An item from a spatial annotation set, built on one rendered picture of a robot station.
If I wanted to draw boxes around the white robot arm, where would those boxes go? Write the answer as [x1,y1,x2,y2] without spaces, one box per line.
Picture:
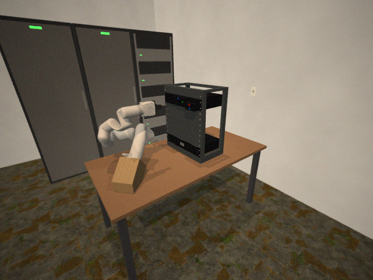
[98,102,154,160]

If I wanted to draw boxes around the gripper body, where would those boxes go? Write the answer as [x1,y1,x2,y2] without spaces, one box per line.
[139,101,156,117]

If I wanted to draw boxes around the dark grey server rack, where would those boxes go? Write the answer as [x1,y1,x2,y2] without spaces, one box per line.
[164,82,228,164]

